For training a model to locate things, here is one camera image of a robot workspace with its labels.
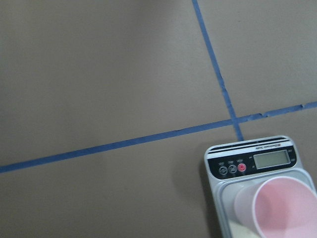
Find white digital kitchen scale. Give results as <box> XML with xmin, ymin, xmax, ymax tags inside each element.
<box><xmin>204</xmin><ymin>135</ymin><xmax>317</xmax><ymax>238</ymax></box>

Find pink plastic cup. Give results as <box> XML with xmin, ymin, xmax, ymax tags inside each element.
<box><xmin>234</xmin><ymin>177</ymin><xmax>317</xmax><ymax>238</ymax></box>

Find blue tape grid lines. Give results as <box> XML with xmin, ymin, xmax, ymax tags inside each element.
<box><xmin>0</xmin><ymin>0</ymin><xmax>317</xmax><ymax>173</ymax></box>

